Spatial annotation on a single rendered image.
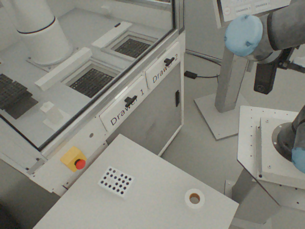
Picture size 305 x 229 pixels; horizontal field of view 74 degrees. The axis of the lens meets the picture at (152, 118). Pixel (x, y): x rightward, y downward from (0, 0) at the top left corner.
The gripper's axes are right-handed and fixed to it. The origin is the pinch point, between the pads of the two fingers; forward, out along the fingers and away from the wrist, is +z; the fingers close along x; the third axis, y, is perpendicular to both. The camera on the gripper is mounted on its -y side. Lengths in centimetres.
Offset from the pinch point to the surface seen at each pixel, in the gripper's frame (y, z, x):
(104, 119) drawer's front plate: -37, -33, 45
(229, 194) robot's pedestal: -86, 62, 17
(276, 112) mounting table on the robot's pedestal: -17.1, 30.3, 5.0
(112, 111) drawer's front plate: -34, -30, 46
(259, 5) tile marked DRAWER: 30, 41, 38
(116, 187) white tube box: -57, -34, 26
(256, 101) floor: -25, 131, 52
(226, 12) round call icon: 22, 26, 46
